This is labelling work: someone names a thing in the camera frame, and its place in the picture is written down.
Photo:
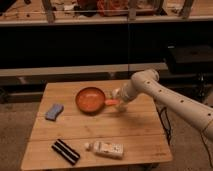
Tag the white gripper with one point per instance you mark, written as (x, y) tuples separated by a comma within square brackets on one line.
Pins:
[(123, 94)]

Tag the orange pepper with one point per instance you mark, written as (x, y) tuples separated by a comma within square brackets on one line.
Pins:
[(111, 102)]

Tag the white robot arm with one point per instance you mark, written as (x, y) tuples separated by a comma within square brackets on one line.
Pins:
[(198, 115)]

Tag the orange ceramic bowl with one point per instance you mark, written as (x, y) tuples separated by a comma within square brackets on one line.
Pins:
[(90, 100)]

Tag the wooden table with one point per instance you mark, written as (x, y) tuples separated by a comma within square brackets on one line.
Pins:
[(138, 129)]

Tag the white lotion bottle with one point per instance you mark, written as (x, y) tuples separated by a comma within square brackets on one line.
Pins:
[(105, 149)]

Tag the blue sponge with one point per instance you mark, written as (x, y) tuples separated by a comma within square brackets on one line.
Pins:
[(53, 112)]

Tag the black striped rectangular block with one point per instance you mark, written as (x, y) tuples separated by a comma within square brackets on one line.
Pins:
[(65, 151)]

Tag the black box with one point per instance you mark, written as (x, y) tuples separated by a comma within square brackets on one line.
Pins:
[(190, 59)]

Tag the long wooden shelf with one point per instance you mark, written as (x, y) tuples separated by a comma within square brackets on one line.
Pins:
[(91, 12)]

